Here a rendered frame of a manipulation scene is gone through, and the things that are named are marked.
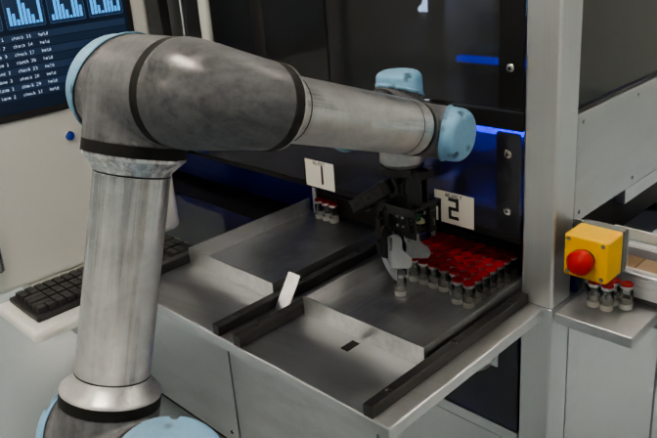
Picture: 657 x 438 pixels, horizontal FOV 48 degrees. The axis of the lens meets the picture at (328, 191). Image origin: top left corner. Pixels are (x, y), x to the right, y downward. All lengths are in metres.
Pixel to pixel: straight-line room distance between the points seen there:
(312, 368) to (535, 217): 0.43
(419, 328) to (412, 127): 0.41
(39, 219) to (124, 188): 0.94
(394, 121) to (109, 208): 0.35
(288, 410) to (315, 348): 0.80
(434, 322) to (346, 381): 0.21
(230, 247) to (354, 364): 0.52
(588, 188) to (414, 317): 0.36
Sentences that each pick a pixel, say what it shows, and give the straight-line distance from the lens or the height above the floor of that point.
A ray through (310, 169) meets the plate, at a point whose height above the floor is 1.03.
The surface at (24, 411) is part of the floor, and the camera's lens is 2.86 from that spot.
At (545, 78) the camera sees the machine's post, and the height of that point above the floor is 1.27.
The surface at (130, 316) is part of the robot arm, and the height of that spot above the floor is 1.12.
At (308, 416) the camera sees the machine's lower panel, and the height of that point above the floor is 0.36.
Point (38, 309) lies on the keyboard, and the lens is 1.60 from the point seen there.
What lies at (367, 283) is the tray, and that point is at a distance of 1.37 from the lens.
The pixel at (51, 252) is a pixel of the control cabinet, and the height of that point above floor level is 0.86.
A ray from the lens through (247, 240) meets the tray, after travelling 1.60.
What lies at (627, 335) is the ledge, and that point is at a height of 0.88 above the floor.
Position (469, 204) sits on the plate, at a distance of 1.29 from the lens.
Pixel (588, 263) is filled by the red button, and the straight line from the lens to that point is 1.18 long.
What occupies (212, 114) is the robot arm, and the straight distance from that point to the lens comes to 0.71.
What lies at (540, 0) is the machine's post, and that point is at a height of 1.38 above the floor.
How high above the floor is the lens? 1.51
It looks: 20 degrees down
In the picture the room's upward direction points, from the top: 4 degrees counter-clockwise
